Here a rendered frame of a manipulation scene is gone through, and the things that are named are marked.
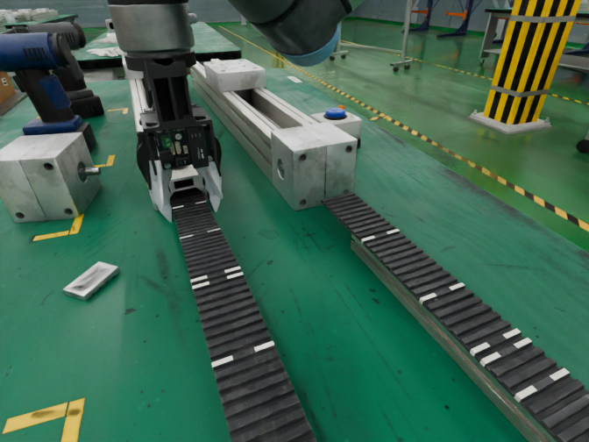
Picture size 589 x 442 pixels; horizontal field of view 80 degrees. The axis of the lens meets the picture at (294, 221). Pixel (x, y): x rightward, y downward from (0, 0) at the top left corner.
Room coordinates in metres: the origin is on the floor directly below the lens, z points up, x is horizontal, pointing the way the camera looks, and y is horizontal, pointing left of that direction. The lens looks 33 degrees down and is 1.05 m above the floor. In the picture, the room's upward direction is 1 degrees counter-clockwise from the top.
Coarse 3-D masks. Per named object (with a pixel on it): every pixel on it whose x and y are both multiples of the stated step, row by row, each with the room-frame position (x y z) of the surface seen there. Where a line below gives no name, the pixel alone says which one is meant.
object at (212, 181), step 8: (200, 168) 0.42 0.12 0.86; (208, 168) 0.41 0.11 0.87; (208, 176) 0.43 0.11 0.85; (216, 176) 0.43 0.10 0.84; (208, 184) 0.43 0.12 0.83; (216, 184) 0.39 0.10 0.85; (208, 192) 0.43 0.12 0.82; (216, 192) 0.41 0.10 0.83; (216, 200) 0.43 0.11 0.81; (216, 208) 0.43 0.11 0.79
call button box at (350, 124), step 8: (320, 120) 0.68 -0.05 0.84; (328, 120) 0.68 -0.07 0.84; (336, 120) 0.68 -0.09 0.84; (344, 120) 0.68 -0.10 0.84; (352, 120) 0.68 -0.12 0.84; (360, 120) 0.68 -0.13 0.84; (344, 128) 0.66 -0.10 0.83; (352, 128) 0.67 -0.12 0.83; (360, 128) 0.68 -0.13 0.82; (352, 136) 0.67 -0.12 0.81; (360, 136) 0.68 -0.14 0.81
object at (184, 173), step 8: (136, 80) 0.97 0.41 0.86; (136, 88) 0.88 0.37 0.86; (144, 88) 1.06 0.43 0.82; (136, 96) 0.79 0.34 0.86; (144, 96) 0.80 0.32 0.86; (136, 104) 0.73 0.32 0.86; (144, 104) 0.72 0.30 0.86; (136, 112) 0.67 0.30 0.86; (136, 120) 0.62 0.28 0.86; (136, 128) 0.58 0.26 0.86; (176, 168) 0.50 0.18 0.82; (184, 168) 0.50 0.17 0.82; (192, 168) 0.50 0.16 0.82; (176, 176) 0.47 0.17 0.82; (184, 176) 0.47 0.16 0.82; (192, 176) 0.47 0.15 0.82; (200, 176) 0.48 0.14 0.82; (168, 184) 0.46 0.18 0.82; (176, 184) 0.48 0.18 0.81; (184, 184) 0.48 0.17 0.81; (192, 184) 0.48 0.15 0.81; (200, 184) 0.48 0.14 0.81; (152, 200) 0.45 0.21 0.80
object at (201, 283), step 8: (224, 272) 0.27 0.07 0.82; (232, 272) 0.27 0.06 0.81; (240, 272) 0.27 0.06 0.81; (192, 280) 0.26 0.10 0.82; (200, 280) 0.26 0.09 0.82; (208, 280) 0.26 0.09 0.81; (216, 280) 0.26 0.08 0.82; (224, 280) 0.26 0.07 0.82; (232, 280) 0.26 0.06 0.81; (200, 288) 0.25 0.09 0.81; (208, 288) 0.25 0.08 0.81
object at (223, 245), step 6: (204, 246) 0.32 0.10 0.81; (210, 246) 0.32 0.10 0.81; (216, 246) 0.32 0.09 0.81; (222, 246) 0.32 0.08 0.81; (228, 246) 0.32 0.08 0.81; (186, 252) 0.31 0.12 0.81; (192, 252) 0.31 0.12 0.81; (198, 252) 0.31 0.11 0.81; (204, 252) 0.31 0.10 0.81; (210, 252) 0.31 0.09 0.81; (186, 258) 0.30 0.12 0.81
